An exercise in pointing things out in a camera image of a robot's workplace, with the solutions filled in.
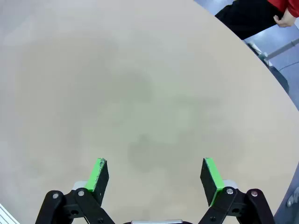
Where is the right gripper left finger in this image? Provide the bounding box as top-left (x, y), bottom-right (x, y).
top-left (35, 158), bottom-right (113, 224)

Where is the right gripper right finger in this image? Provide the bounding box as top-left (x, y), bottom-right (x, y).
top-left (197, 158), bottom-right (276, 224)

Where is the person's left forearm red sleeve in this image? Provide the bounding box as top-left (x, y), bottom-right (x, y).
top-left (286, 0), bottom-right (299, 18)

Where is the person's left hand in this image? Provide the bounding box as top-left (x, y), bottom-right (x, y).
top-left (273, 10), bottom-right (295, 28)

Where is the white ridged panel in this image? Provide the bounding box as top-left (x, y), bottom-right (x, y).
top-left (0, 203), bottom-right (21, 224)

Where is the grey metal base fitting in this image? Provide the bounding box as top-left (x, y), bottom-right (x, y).
top-left (247, 41), bottom-right (273, 67)

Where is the grey metal pole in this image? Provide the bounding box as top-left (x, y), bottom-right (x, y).
top-left (265, 38), bottom-right (299, 60)

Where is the person in red top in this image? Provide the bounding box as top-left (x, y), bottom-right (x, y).
top-left (214, 0), bottom-right (289, 41)

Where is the person in red jacket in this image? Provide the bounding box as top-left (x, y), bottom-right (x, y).
top-left (267, 0), bottom-right (299, 18)

